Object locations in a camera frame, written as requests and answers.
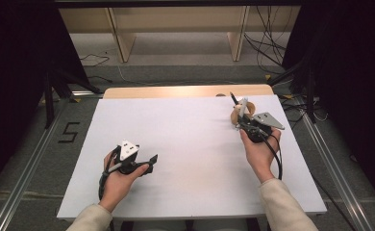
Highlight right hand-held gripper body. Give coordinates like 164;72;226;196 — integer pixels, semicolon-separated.
244;112;287;144

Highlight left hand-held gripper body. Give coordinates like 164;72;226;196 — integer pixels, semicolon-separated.
113;139;143;176

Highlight wooden pen holder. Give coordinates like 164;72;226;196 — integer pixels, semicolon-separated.
230;101;257;126

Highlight long thin white pen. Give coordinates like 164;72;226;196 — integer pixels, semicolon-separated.
238;97;250;119

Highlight person's right hand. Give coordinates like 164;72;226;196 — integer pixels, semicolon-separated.
239;127;283;184

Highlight person's left hand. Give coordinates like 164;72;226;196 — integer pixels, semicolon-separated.
98;150;151;213

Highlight white foam board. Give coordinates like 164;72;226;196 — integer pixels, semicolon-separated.
56;94;328;221

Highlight black metal stand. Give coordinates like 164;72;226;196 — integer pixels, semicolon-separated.
266;56;318;125
41;67;104;130

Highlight light wooden table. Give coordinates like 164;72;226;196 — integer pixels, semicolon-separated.
102;84;275;100

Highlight black curtain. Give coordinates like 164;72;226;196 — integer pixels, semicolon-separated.
0;0;91;200
282;0;375;204

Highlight tangled black floor cables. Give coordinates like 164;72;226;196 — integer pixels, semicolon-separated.
279;91;330;123

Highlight right hand-held gripper cable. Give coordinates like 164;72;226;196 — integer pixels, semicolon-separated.
262;132;284;181

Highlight hand-held gripper cable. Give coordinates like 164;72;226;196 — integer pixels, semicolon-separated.
262;132;284;181
97;144;122;202

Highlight left hand-held gripper cable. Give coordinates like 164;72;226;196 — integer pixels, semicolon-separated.
97;144;122;202

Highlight bundle of black cables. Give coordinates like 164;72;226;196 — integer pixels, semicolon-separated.
242;5;293;77

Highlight aluminium floor rail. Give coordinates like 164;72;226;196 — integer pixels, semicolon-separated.
298;110;375;231
0;90;105;231

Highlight thin black floor cable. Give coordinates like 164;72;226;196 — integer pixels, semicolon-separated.
79;51;113;85

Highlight light wooden desk frame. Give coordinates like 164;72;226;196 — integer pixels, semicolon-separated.
59;5;302;64

